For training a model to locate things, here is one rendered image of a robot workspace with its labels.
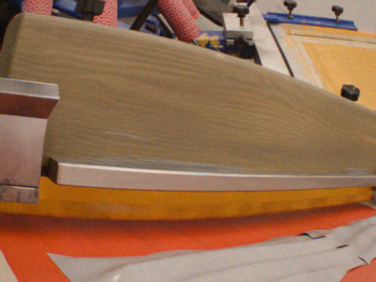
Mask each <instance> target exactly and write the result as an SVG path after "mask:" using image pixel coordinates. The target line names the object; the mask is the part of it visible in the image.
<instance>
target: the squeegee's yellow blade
mask: <svg viewBox="0 0 376 282"><path fill-rule="evenodd" d="M38 188H39V199H45V200H71V201H81V202H93V203H118V204H134V203H135V204H160V205H216V204H221V203H258V202H272V201H285V200H301V199H306V198H325V197H334V196H342V195H359V194H366V193H368V192H372V186H370V187H353V188H333V189H313V190H306V189H302V190H289V191H274V192H262V191H258V192H161V191H139V190H117V189H101V188H86V187H68V186H60V185H57V184H55V183H54V182H52V181H51V180H50V179H49V178H48V177H40V186H39V187H38Z"/></svg>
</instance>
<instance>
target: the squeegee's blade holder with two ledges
mask: <svg viewBox="0 0 376 282"><path fill-rule="evenodd" d="M48 164H49V168H48V178H49V179H50V180H51V181H52V182H54V183H55V184H57V185H60V186H68V187H86V188H101V189H117V190H139V191H161V192H258V191H262V192H274V191H289V190H302V189H306V190H313V189H333V188H353V187H370V186H376V175H375V174H365V173H363V174H357V173H351V174H349V173H301V172H292V173H290V172H278V171H269V172H267V171H254V170H230V169H229V170H218V169H204V168H191V167H169V166H165V165H152V164H126V163H120V162H103V161H91V160H87V159H69V158H59V157H55V156H50V159H49V163H48Z"/></svg>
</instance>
